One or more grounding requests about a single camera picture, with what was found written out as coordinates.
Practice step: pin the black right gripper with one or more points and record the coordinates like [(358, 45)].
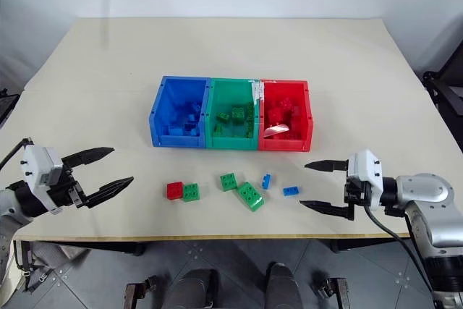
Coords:
[(356, 193)]

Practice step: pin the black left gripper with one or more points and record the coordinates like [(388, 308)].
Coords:
[(67, 189)]

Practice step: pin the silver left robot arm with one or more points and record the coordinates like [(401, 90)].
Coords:
[(8, 211)]

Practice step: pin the small blue toy brick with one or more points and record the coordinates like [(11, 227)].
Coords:
[(290, 191), (266, 181)]

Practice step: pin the black table foot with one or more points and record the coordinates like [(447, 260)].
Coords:
[(134, 248), (345, 245)]

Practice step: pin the red plastic bin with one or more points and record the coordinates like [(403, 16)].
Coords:
[(305, 121)]

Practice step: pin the red square toy brick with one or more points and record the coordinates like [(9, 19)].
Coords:
[(174, 190)]

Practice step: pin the blue plastic bin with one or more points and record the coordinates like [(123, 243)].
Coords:
[(159, 121)]

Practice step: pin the peeling white red sticker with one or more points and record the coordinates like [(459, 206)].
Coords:
[(276, 130)]

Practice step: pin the long green toy brick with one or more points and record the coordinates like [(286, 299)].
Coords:
[(250, 196)]

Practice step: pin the green square toy brick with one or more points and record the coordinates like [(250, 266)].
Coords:
[(191, 193), (229, 181)]

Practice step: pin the green plastic bin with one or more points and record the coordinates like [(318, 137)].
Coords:
[(231, 142)]

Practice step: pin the dark rounded shape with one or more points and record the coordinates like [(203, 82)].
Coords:
[(284, 287), (195, 289)]

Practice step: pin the white tape strip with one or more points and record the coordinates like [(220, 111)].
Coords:
[(257, 90)]

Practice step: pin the black metal stand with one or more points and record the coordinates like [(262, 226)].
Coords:
[(446, 81)]

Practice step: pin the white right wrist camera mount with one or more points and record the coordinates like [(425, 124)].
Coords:
[(365, 168)]

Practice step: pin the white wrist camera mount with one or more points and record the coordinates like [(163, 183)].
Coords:
[(36, 164), (365, 168)]

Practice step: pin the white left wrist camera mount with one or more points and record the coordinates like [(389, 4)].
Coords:
[(36, 164)]

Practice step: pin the rusty metal bracket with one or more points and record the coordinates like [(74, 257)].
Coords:
[(332, 291), (139, 292)]

